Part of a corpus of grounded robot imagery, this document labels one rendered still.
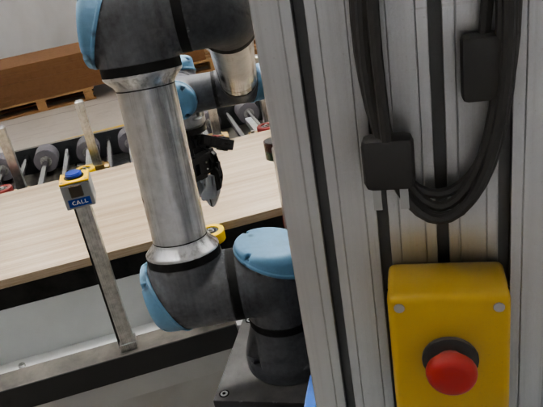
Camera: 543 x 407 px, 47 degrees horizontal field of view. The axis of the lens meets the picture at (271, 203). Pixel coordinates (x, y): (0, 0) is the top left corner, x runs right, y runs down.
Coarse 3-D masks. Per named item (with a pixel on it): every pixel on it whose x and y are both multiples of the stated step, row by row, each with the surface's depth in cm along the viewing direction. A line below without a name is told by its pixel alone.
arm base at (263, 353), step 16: (256, 336) 100; (272, 336) 98; (288, 336) 98; (304, 336) 98; (256, 352) 102; (272, 352) 99; (288, 352) 98; (304, 352) 99; (256, 368) 101; (272, 368) 99; (288, 368) 99; (304, 368) 99; (288, 384) 100
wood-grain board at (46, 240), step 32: (224, 160) 230; (256, 160) 225; (32, 192) 231; (96, 192) 222; (128, 192) 217; (224, 192) 204; (256, 192) 200; (0, 224) 209; (32, 224) 205; (64, 224) 201; (128, 224) 194; (224, 224) 186; (0, 256) 188; (32, 256) 185; (64, 256) 182; (0, 288) 176
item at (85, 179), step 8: (64, 176) 150; (80, 176) 148; (88, 176) 148; (64, 184) 145; (72, 184) 146; (88, 184) 147; (64, 192) 146; (88, 192) 147; (64, 200) 147; (72, 208) 148
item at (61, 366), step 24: (144, 336) 174; (168, 336) 172; (192, 336) 171; (216, 336) 173; (48, 360) 171; (72, 360) 170; (96, 360) 168; (120, 360) 168; (144, 360) 170; (168, 360) 172; (0, 384) 165; (24, 384) 164; (48, 384) 165; (72, 384) 167; (96, 384) 169
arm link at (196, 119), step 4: (196, 112) 135; (200, 112) 135; (192, 116) 134; (196, 116) 135; (200, 116) 135; (204, 116) 138; (184, 120) 134; (188, 120) 135; (192, 120) 135; (196, 120) 135; (200, 120) 136; (204, 120) 138; (184, 124) 135; (188, 124) 135; (192, 124) 135; (196, 124) 136; (200, 124) 136; (188, 128) 135; (192, 128) 136
